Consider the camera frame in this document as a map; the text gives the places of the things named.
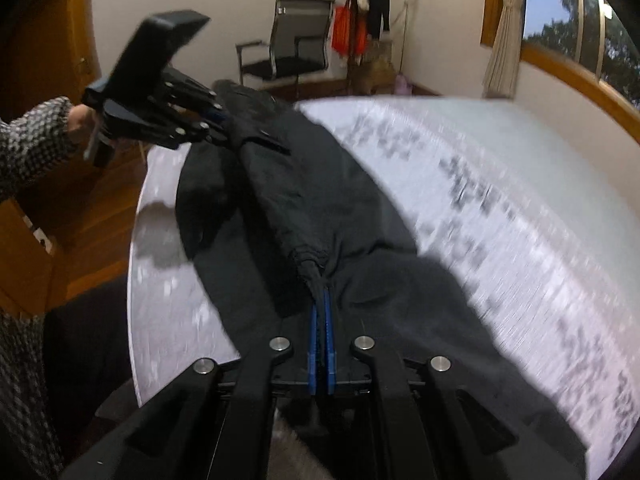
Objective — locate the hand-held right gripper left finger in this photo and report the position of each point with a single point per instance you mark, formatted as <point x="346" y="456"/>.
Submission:
<point x="314" y="350"/>

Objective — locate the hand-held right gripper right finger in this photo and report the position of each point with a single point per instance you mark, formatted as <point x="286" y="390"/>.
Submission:
<point x="330" y="350"/>

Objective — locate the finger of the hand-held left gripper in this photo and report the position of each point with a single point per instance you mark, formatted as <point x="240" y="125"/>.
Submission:
<point x="190" y="132"/>
<point x="197" y="95"/>

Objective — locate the black jacket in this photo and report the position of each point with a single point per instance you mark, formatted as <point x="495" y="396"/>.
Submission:
<point x="325" y="185"/>

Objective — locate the person's left forearm houndstooth sleeve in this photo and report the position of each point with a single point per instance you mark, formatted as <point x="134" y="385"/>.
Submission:
<point x="30" y="145"/>

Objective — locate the person's left hand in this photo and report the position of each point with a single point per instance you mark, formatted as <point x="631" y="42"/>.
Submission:
<point x="80" y="122"/>

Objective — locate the wooden door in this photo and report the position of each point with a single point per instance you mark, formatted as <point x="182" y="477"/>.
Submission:
<point x="40" y="50"/>

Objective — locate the black mesh office chair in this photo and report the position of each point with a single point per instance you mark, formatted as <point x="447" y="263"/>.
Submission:
<point x="300" y="20"/>

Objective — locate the orange hanging bag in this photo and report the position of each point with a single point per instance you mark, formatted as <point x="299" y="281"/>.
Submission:
<point x="345" y="30"/>

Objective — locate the wooden coat rack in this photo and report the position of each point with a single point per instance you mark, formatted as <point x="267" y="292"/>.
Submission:
<point x="358" y="67"/>

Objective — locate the white patterned bed blanket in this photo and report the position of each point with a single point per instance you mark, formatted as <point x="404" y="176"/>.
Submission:
<point x="450" y="210"/>

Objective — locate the brown box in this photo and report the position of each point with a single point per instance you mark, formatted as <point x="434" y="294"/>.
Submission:
<point x="381" y="67"/>

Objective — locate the person's houndstooth coat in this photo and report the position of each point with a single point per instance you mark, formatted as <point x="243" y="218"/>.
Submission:
<point x="22" y="400"/>

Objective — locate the bed with grey sheet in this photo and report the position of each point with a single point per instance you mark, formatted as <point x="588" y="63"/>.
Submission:
<point x="575" y="160"/>

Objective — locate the beige curtain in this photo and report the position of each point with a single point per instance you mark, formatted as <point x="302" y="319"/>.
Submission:
<point x="507" y="25"/>

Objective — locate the wooden framed window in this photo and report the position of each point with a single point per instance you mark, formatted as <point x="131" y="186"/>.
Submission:
<point x="575" y="15"/>

